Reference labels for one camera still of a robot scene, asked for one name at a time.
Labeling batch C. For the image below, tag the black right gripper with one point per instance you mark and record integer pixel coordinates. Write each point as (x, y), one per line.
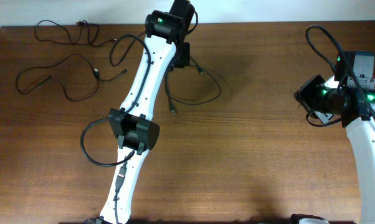
(303, 93)

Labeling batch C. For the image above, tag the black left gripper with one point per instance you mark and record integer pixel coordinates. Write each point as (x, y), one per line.
(185, 60)

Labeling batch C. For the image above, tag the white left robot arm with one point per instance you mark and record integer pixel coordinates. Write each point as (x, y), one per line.
(132, 123)

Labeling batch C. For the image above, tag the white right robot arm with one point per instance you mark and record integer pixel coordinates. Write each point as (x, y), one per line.
(346, 94)

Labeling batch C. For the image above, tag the black base at table edge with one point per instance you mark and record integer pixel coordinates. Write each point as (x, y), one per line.
(307, 219)

